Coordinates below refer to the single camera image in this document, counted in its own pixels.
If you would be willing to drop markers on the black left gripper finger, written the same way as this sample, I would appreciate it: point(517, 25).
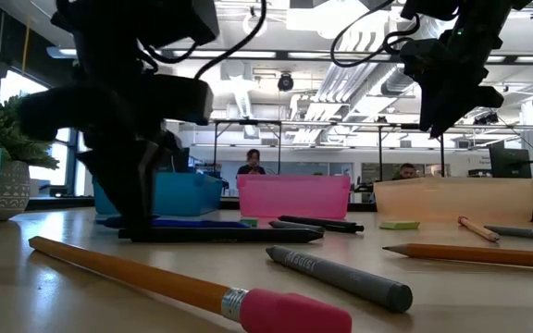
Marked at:
point(151, 185)
point(120, 176)

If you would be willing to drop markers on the large window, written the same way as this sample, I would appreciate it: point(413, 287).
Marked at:
point(49, 171)

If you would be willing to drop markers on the person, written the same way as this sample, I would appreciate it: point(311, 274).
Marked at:
point(251, 166)
point(406, 172)

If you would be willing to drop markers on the black metal rig frame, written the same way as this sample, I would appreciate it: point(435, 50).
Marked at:
point(248, 122)
point(410, 126)

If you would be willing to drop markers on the blue plastic bin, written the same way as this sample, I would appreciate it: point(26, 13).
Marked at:
point(188, 194)

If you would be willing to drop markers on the black ceiling lamp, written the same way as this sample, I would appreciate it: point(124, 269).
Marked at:
point(285, 82)

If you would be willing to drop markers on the yellow-green eraser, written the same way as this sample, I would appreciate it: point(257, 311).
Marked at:
point(399, 225)

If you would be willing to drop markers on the green eraser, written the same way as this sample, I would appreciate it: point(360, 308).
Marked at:
point(249, 222)

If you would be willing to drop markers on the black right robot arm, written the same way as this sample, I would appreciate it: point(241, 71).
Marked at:
point(474, 18)

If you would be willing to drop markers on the orange plastic bin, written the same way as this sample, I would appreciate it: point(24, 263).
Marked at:
point(451, 199)

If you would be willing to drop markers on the green succulent in patterned pot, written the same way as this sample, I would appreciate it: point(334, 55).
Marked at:
point(12, 139)

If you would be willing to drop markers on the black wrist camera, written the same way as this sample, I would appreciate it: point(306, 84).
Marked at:
point(419, 53)
point(183, 99)

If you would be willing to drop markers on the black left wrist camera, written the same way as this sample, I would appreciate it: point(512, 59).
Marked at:
point(183, 99)

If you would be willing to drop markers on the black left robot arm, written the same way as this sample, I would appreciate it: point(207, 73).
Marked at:
point(132, 23)

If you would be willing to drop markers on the black pen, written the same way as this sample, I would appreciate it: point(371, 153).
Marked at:
point(326, 223)
point(220, 235)

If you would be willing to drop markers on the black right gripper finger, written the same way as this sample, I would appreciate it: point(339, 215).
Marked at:
point(452, 118)
point(433, 111)

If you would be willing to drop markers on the blue pen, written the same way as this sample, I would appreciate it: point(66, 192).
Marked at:
point(192, 223)

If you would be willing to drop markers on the pink plastic bin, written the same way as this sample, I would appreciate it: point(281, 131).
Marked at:
point(294, 196)

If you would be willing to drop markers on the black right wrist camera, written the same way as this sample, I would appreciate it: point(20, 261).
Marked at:
point(419, 53)

